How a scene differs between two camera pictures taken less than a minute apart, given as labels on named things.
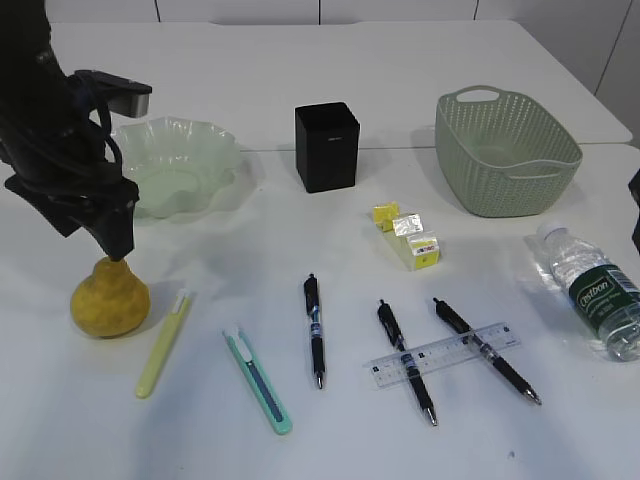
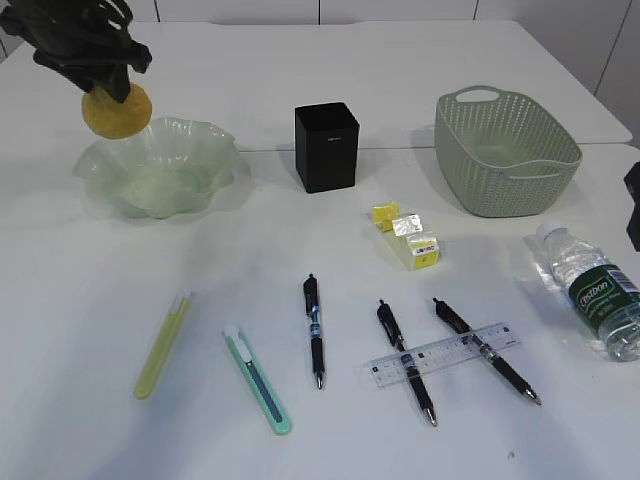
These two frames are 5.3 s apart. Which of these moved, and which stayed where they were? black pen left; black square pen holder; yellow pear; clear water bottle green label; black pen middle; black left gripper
Moved: yellow pear; black left gripper
Stayed: black pen left; black pen middle; clear water bottle green label; black square pen holder
